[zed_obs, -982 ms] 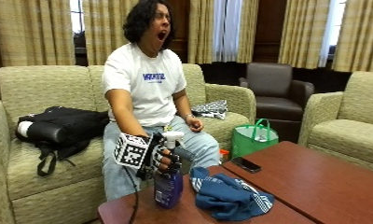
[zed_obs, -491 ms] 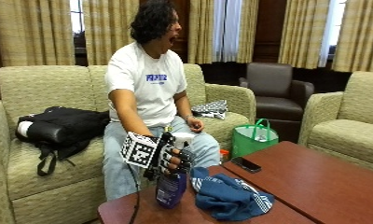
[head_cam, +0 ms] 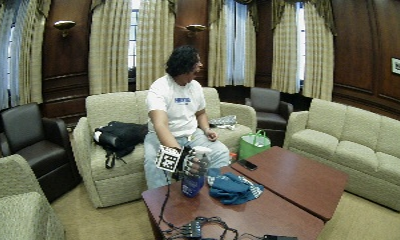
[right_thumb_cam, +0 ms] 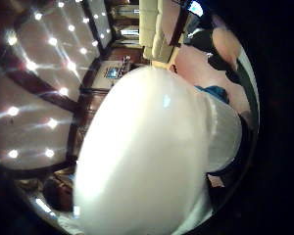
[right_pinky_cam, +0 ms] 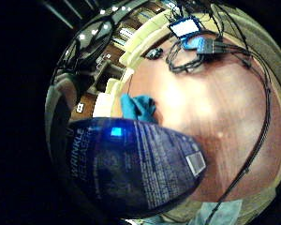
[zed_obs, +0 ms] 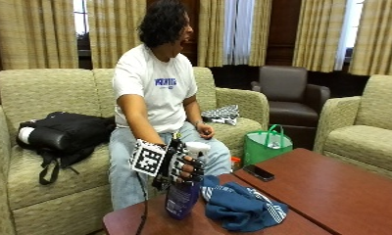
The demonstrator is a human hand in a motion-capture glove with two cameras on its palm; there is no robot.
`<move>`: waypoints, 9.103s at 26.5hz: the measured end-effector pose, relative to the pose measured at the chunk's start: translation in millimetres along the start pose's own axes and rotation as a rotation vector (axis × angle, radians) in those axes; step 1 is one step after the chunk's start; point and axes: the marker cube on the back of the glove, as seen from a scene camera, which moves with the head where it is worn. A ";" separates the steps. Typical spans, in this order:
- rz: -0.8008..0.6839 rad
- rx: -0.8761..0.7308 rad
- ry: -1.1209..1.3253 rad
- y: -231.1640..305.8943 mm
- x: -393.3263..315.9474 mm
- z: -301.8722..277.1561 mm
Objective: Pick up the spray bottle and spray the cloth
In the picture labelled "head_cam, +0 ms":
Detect patterned grey pouch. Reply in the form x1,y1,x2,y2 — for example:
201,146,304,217
208,114,240,131

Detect white marker cube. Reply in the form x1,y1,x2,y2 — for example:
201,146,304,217
153,144,184,174

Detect green shopping bag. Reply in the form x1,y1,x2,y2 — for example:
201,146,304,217
237,129,272,161

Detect black phone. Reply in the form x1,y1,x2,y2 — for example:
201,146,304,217
236,158,259,172

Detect blue cloth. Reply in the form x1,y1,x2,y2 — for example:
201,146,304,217
207,168,265,206

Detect the person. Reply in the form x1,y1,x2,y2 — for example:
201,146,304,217
143,44,232,191

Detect small dark leather armchair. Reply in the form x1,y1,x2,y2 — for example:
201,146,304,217
245,87,294,148

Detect black backpack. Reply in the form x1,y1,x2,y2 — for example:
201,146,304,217
92,120,149,169

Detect beige two-seat sofa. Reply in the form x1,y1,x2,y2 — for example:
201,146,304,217
71,87,259,209

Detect beige checked curtain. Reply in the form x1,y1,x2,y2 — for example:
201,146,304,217
270,0,301,95
207,0,231,88
241,6,259,88
0,0,52,116
88,0,133,96
302,1,336,102
135,0,177,92

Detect white sheer curtain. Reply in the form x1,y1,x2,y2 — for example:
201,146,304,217
225,0,248,86

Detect flat black device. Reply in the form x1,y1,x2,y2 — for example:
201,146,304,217
261,234,300,240

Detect beige three-seat sofa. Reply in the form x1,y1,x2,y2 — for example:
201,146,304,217
282,97,400,213

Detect large dark leather armchair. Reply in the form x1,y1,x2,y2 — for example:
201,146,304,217
0,102,83,203

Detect beige upholstered armchair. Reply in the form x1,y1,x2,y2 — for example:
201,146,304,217
0,153,67,240

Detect black glove cable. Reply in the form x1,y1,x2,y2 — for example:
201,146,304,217
156,171,241,240

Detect black cable hub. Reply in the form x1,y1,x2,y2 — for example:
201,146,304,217
181,219,205,239

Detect brass wall lamp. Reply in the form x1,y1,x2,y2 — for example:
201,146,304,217
184,23,208,38
52,20,77,38

